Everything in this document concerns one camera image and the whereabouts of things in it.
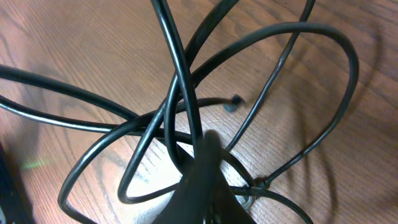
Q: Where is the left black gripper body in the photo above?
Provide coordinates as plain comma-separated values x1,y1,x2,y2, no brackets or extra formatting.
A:
1,146,31,224

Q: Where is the black usb cable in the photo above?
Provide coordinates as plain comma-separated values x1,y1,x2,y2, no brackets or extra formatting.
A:
0,0,360,224

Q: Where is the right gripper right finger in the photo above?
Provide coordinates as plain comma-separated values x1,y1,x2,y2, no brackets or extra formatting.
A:
211,170,256,224

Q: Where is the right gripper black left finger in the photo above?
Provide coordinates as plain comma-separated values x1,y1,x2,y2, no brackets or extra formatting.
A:
154,130,221,224

